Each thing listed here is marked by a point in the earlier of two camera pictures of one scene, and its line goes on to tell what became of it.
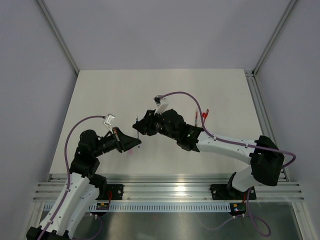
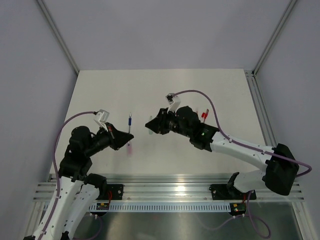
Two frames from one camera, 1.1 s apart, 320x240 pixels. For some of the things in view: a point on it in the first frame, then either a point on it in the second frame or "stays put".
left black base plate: x=117 y=190 stays put
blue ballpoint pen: x=137 y=121 -> x=129 y=121
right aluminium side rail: x=263 y=118 stays put
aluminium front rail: x=175 y=188 stays put
